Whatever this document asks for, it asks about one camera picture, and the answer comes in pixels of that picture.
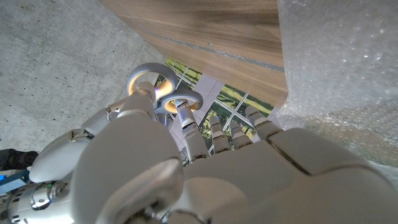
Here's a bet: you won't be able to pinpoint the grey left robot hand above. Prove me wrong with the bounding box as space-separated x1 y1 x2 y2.
71 82 398 224

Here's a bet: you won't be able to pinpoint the scissors with orange grey handles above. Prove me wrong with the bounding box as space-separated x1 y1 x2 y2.
126 62 205 115

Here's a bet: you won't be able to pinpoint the clear bubble wrap sheet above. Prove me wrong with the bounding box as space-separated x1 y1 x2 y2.
275 0 398 189

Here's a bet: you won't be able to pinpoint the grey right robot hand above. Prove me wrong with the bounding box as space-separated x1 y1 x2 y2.
6 98 127 224

